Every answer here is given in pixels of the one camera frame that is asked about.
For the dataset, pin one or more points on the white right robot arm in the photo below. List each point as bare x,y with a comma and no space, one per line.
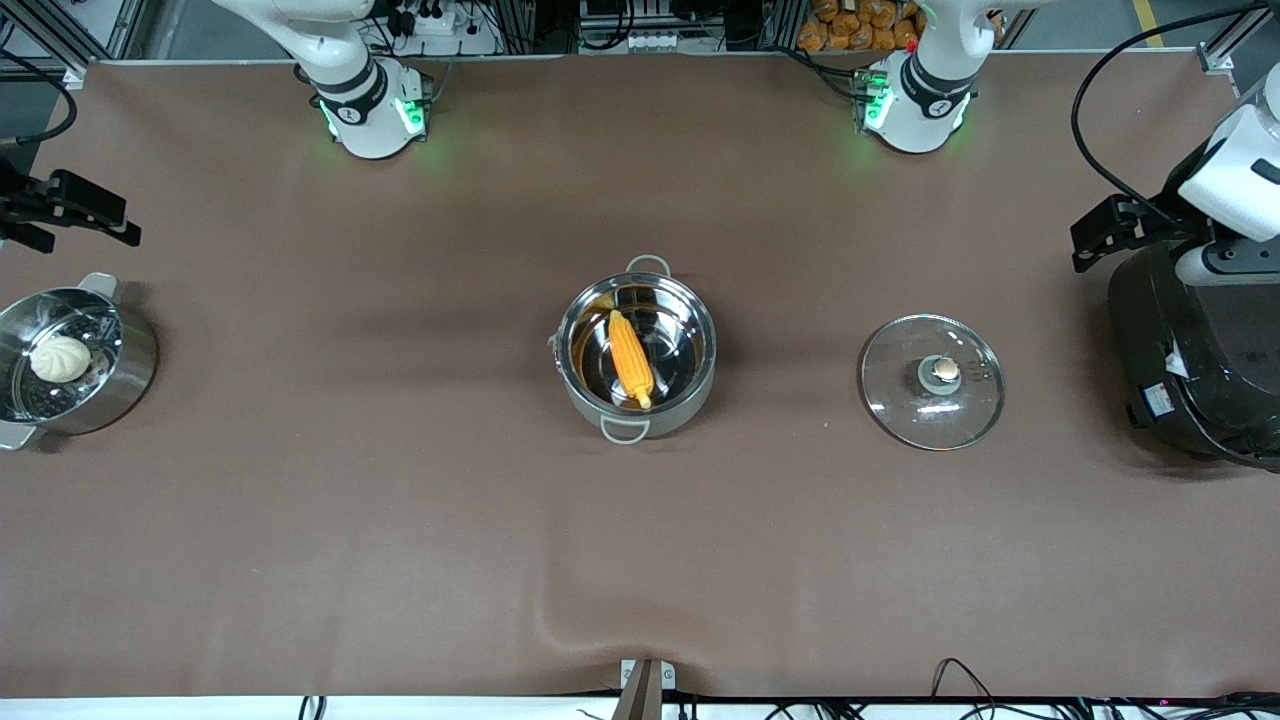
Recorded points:
365,100

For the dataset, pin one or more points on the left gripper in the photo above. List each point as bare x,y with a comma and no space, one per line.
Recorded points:
1158,226

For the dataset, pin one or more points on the white steamed bun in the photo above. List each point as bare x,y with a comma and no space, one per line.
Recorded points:
60,358

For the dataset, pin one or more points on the brown table mat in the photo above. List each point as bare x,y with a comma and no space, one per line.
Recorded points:
400,560

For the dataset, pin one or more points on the orange snack bag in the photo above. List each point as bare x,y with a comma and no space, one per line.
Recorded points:
860,30

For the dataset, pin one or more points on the white power strip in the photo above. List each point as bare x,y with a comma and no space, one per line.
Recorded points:
440,22

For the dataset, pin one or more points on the aluminium frame profile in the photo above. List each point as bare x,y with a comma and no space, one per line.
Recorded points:
70,25
1235,45

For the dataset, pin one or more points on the white connector block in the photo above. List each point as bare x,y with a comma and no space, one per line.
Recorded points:
658,42

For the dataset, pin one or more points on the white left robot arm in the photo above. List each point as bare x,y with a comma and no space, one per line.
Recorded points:
920,105

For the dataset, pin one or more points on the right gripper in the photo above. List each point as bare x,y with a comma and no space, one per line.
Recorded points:
14,205

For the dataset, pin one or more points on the yellow corn cob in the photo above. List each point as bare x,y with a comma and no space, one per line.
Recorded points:
630,360

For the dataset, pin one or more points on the steel steamer pot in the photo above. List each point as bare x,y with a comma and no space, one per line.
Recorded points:
132,380

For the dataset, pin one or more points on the glass pot lid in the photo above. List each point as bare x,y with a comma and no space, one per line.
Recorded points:
900,390

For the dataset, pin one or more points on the stainless steel pot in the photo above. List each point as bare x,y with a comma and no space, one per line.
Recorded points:
685,345

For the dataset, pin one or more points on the black rice cooker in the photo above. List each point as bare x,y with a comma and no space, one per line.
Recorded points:
1230,420

